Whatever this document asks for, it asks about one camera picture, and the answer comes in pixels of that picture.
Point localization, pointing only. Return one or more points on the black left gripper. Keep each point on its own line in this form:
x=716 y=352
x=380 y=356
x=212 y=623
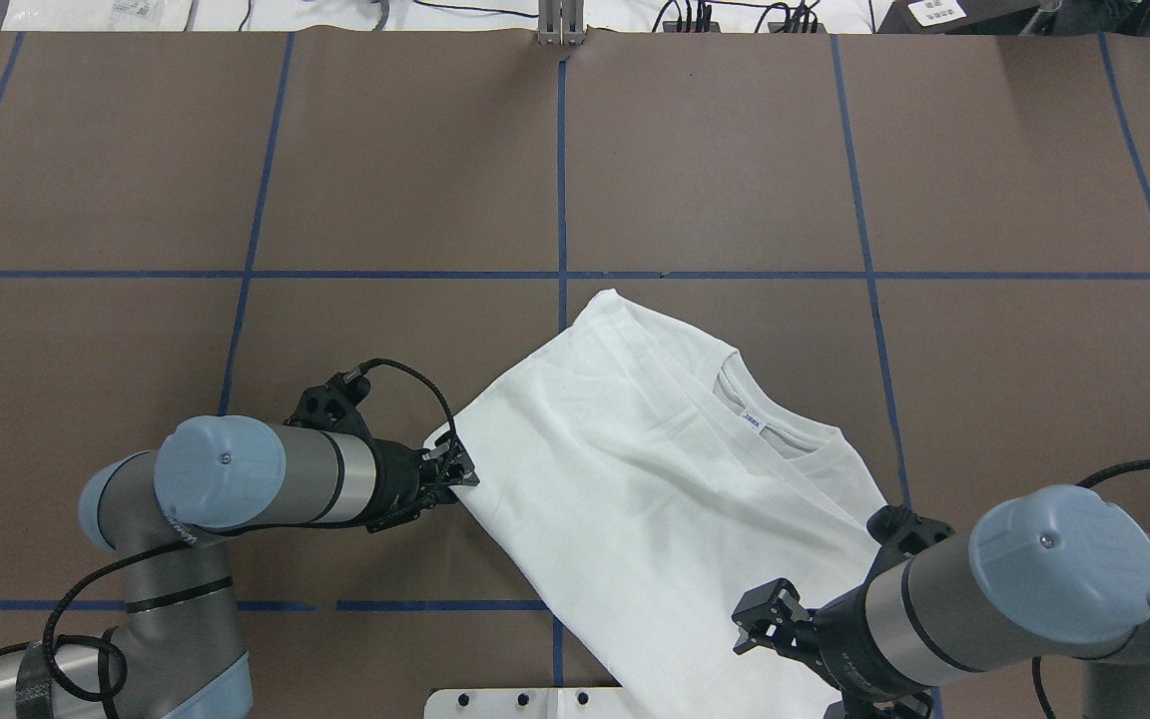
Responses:
x=397 y=483

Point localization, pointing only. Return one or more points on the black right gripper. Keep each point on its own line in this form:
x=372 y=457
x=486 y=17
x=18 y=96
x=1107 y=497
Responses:
x=834 y=635

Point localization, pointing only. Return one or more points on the white long-sleeve printed shirt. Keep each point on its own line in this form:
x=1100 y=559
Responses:
x=642 y=481

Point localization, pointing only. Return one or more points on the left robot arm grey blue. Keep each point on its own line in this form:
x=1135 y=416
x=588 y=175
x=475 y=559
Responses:
x=157 y=633

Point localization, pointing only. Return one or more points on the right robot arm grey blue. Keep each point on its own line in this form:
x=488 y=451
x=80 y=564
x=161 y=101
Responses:
x=1059 y=572

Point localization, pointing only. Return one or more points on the black box with white label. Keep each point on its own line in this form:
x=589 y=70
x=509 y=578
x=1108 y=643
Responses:
x=986 y=18

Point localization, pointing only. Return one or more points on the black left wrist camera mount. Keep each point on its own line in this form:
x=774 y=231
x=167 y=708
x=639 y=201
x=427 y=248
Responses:
x=333 y=406

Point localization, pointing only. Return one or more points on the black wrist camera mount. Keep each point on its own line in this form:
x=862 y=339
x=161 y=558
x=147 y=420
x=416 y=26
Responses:
x=900 y=532
x=333 y=406

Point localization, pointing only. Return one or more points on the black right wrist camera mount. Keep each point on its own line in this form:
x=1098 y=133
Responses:
x=900 y=532

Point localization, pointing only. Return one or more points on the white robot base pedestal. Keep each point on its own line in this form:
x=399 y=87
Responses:
x=551 y=702

